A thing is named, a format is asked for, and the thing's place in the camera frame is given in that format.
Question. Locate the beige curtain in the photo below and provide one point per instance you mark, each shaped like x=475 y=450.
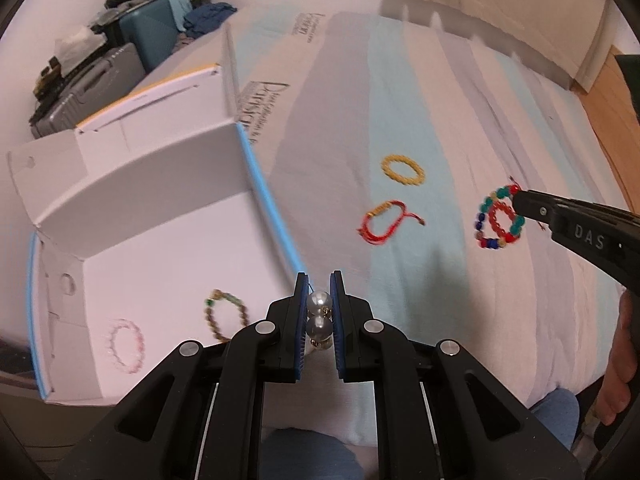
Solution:
x=568 y=40

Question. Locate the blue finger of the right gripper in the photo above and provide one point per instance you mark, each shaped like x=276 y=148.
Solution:
x=542 y=207

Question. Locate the striped pastel bed sheet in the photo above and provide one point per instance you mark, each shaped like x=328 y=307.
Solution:
x=348 y=110

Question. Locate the red string bracelet gold tube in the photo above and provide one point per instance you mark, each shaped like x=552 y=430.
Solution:
x=382 y=222

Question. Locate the white cardboard box blue trim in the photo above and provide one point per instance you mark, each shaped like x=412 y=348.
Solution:
x=154 y=225

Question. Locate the right hand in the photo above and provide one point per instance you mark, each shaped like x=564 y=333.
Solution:
x=614 y=395

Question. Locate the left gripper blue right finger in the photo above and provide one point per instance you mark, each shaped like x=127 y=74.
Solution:
x=336 y=284

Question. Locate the dark blue clothes pile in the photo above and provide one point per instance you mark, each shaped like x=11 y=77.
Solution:
x=207 y=18

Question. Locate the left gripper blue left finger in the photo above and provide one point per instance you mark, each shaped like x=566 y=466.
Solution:
x=299 y=334

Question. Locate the grey hard suitcase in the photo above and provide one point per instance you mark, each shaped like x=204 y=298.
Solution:
x=87 y=90

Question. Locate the teal hard suitcase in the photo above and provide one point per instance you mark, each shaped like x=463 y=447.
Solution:
x=152 y=30

